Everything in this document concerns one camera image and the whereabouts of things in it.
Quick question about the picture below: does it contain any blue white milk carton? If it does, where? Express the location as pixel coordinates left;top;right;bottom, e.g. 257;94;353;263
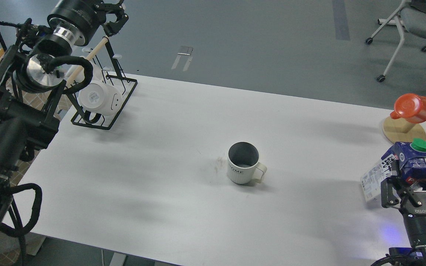
360;138;426;204

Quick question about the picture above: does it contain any white office chair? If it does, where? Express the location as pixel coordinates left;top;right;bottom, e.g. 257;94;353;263
365;0;426;83

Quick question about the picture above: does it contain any wooden cup stand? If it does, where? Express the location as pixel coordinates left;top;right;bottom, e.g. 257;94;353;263
382;116;426;143

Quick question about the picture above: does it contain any black wire cup rack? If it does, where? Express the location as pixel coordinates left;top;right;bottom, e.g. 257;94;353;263
67;36;138;131

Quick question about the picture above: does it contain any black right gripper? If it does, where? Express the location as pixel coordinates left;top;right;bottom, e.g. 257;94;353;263
381;175;426;247

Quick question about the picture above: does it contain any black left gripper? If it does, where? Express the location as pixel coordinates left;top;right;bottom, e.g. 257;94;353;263
47;0;129;47

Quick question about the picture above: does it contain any orange cup on stand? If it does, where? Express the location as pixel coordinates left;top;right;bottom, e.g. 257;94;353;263
389;93;426;123

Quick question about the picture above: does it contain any white mug dark interior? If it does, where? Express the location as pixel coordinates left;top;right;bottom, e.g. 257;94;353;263
227;141;267;185

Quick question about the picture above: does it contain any checkered tablecloth side table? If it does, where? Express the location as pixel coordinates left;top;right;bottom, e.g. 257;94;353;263
0;92;49;266

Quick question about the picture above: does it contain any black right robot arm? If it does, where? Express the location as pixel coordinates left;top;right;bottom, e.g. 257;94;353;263
373;175;426;266

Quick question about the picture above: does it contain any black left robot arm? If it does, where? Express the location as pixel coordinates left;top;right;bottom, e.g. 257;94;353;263
0;0;138;266

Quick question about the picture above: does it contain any white smiley mug on rack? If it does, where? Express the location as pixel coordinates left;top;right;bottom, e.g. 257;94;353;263
77;81;123;116

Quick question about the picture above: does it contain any white mug behind on rack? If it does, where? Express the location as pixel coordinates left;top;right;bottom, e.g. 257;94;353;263
90;61;104;83

